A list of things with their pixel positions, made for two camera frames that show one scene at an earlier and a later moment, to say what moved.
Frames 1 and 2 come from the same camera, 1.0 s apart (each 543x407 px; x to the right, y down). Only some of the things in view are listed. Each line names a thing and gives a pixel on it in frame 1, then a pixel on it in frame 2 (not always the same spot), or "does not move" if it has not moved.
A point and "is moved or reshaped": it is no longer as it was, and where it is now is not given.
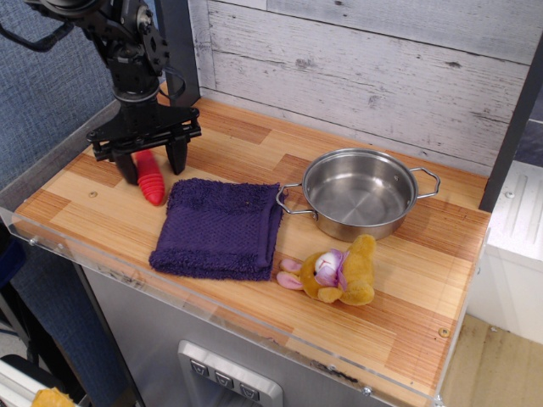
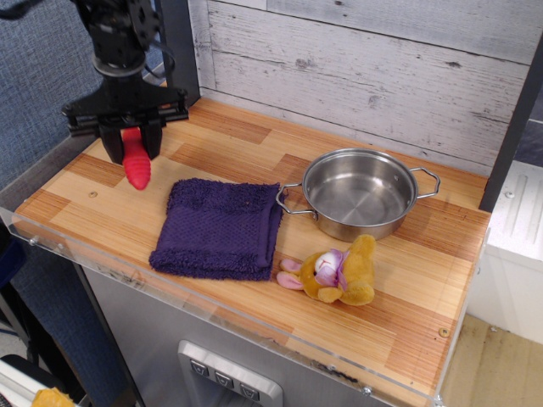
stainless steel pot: x=360 y=194 does not move
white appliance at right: x=508 y=290 does not move
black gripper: x=141 y=125 → x=126 y=100
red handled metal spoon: x=150 y=176 is moved or reshaped
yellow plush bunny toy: x=333 y=275 does not move
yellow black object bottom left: x=52 y=397 does not move
